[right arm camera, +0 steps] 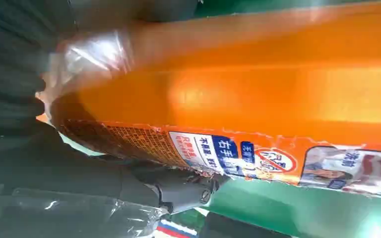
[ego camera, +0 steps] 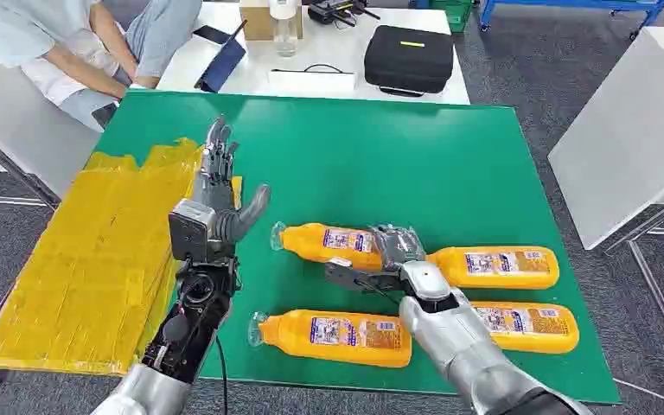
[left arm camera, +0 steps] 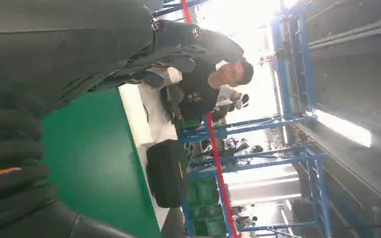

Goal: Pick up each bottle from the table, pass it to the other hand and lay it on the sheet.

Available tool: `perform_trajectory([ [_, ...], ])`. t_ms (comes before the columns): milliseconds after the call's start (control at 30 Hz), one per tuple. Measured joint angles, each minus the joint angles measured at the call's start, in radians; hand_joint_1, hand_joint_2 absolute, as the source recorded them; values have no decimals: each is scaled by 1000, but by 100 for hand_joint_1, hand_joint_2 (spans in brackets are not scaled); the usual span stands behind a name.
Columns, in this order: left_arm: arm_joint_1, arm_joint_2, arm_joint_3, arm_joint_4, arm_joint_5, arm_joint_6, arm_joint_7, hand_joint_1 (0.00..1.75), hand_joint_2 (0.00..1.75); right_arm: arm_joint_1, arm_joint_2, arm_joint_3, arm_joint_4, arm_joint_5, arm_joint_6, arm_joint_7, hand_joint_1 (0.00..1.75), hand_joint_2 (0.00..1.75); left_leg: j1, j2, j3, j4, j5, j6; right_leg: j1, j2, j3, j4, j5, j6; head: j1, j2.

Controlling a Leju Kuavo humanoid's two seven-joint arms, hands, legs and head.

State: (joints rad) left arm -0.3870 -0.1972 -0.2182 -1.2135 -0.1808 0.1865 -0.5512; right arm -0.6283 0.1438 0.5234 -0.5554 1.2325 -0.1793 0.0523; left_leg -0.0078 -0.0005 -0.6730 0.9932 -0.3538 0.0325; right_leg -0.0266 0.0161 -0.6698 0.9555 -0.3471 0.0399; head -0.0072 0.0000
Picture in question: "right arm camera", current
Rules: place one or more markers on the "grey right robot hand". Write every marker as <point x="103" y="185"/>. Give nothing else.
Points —
<point x="62" y="184"/>

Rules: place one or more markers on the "ribbed grey right robot arm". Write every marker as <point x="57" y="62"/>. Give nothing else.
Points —
<point x="9" y="65"/>

